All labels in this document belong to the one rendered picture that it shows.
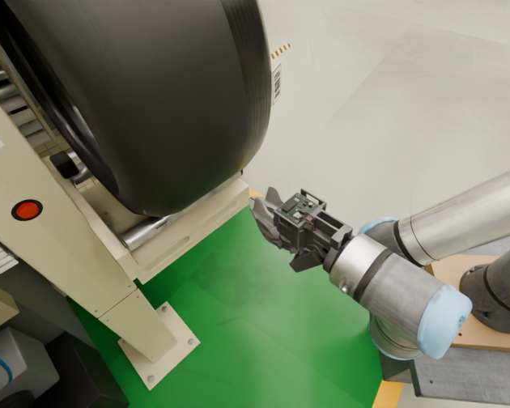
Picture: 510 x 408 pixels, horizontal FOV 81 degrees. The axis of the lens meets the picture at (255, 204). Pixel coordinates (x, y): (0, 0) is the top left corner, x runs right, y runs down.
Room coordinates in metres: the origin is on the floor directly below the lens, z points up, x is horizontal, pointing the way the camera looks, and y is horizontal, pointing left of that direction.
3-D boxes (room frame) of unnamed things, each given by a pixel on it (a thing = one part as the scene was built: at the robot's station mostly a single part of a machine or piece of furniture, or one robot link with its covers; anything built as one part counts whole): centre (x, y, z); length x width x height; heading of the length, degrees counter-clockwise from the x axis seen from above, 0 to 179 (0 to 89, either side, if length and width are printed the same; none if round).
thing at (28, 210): (0.32, 0.40, 1.06); 0.03 x 0.02 x 0.03; 135
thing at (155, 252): (0.45, 0.17, 0.83); 0.36 x 0.09 x 0.06; 135
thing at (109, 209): (0.55, 0.27, 0.80); 0.37 x 0.36 x 0.02; 45
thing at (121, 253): (0.43, 0.40, 0.90); 0.40 x 0.03 x 0.10; 45
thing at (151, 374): (0.36, 0.44, 0.01); 0.27 x 0.27 x 0.02; 45
